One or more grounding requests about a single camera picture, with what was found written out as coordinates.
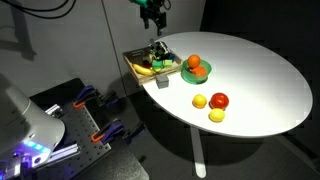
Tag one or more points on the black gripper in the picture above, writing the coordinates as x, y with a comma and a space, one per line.
150, 9

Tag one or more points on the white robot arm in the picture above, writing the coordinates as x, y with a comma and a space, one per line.
42, 135

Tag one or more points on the red white toy block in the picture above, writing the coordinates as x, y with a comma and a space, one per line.
147, 60

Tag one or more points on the green block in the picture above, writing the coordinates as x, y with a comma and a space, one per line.
159, 64

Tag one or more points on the wooden tray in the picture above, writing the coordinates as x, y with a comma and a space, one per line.
135, 57

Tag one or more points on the yellow banana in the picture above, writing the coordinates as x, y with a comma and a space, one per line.
145, 71

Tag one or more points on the orange fruit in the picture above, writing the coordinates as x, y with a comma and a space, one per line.
193, 61

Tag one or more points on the grey cube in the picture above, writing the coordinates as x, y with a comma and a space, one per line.
162, 81

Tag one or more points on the orange block in bowl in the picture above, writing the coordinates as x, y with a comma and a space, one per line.
199, 71

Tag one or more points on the green bowl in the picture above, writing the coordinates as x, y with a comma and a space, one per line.
196, 78

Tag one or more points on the yellow lemon upper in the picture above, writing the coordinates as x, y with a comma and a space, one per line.
199, 101

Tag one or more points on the yellow lemon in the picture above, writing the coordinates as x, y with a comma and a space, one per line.
216, 115
199, 101

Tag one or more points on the purple clamp upper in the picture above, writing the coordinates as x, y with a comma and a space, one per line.
89, 93

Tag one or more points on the purple clamp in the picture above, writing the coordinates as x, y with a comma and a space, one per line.
89, 93
116, 128

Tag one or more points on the red tomato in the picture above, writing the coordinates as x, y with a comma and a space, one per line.
219, 100

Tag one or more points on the yellow lemon lower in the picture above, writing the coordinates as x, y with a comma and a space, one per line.
216, 115

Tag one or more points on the purple clamp lower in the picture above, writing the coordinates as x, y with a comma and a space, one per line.
116, 128

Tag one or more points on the white table leg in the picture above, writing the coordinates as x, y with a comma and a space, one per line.
199, 162

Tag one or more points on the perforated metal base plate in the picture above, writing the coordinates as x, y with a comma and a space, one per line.
80, 125

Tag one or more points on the aluminium rail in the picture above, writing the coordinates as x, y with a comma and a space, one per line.
62, 151

